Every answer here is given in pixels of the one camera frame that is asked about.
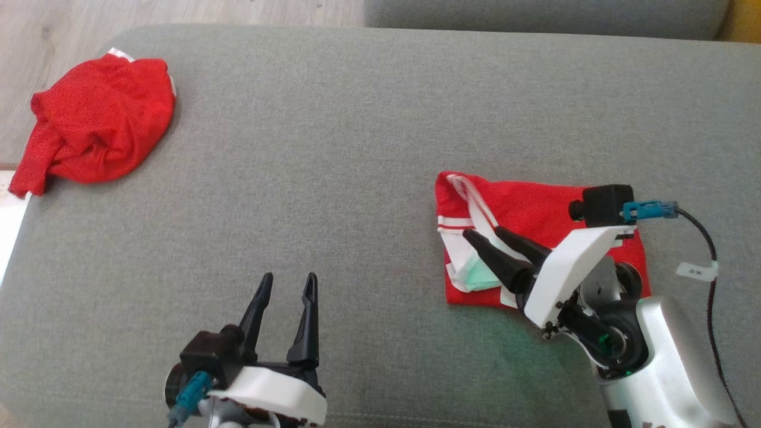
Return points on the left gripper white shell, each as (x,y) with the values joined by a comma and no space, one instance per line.
(279,392)

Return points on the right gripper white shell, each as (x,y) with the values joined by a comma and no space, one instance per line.
(565,273)

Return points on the red garment with white stripes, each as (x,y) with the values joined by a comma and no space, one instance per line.
(535,202)

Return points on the red garment with grey print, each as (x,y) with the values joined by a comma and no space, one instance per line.
(101,119)

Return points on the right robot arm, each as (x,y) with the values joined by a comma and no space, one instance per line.
(666,356)

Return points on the grey sofa seat cushion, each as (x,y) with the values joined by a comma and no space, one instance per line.
(357,178)

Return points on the grey sofa back cushion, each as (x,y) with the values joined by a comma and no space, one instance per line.
(535,18)

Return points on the yellow object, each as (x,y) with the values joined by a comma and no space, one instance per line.
(743,18)

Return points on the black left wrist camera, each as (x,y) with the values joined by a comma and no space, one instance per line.
(208,353)

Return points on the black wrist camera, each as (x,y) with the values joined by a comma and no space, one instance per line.
(208,353)
(606,205)

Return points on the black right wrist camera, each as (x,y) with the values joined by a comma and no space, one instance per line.
(606,205)

